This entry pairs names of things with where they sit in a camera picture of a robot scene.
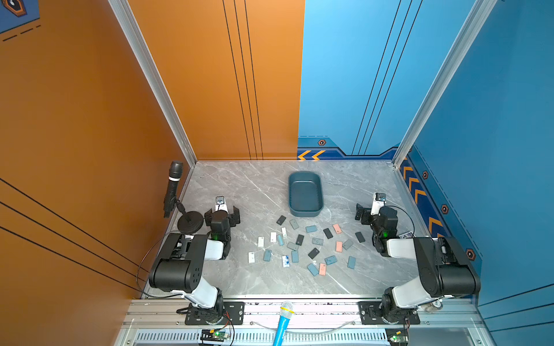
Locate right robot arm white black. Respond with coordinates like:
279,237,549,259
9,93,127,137
355,204,481,324

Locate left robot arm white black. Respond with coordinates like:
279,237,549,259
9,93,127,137
149,207,241,324

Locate pink eraser top right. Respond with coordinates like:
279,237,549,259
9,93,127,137
333,223,343,234

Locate teal grey eraser centre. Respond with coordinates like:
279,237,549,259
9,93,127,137
312,238,324,246

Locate grey eraser top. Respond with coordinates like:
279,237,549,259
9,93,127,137
289,219,299,230

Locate white blue printed eraser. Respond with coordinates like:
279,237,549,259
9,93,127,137
282,255,290,268

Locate light blue eraser bottom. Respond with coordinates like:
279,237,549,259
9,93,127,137
307,263,319,276

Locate dark teal storage box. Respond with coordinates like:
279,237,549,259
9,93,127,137
289,171,324,218

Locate colourful printed card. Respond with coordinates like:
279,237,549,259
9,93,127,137
399,232,415,239

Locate black microphone on stand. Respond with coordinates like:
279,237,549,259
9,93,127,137
163,161,204,235

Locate clear tape roll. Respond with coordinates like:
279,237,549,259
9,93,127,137
424,299,443,312

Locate right green circuit board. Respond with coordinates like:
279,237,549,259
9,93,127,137
385,329,409,346

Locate green circuit board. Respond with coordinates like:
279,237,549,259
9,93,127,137
199,330,231,345
385,329,409,346

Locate blue handheld microphone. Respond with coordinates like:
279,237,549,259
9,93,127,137
273,301,295,346

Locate left green circuit board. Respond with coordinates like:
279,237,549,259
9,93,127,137
199,330,231,345

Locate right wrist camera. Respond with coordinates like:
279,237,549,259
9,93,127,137
371,193,387,216

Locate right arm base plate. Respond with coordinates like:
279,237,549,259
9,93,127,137
358,301,421,325

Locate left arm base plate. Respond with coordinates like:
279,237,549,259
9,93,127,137
184,301,245,325

